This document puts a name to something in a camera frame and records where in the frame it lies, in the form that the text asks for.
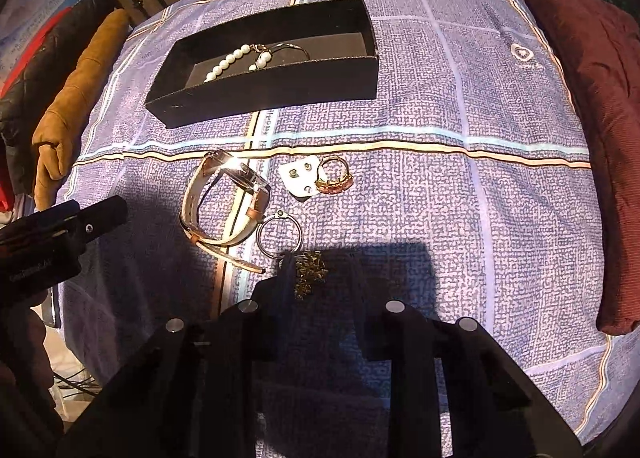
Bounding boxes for gold flower earrings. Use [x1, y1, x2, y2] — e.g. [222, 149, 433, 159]
[294, 251, 329, 301]

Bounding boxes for silver hoop ring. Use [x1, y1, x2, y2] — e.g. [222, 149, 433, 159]
[255, 209, 305, 261]

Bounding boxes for white strap wristwatch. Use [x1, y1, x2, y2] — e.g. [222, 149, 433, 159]
[179, 149, 271, 275]

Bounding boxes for gold ring red stones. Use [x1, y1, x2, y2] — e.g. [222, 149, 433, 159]
[314, 155, 354, 196]

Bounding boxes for white earring card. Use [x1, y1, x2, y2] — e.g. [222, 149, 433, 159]
[278, 155, 320, 200]

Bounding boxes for black jewelry box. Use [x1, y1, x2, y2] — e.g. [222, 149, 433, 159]
[145, 0, 378, 129]

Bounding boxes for white pearl bracelet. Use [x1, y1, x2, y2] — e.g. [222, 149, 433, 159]
[203, 42, 274, 84]

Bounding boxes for thin silver bangle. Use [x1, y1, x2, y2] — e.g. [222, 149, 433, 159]
[253, 43, 310, 64]

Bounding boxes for operator left hand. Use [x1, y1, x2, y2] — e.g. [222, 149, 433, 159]
[1, 292, 64, 457]

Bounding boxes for red puffer jacket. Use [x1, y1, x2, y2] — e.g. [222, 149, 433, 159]
[0, 7, 70, 213]

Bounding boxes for tan suede garment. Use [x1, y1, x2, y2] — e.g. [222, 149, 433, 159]
[32, 9, 129, 211]

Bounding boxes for black quilted jacket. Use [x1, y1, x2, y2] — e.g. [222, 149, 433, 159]
[1, 0, 119, 196]

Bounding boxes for blue plaid bed sheet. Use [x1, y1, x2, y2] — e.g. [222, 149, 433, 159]
[60, 0, 639, 457]

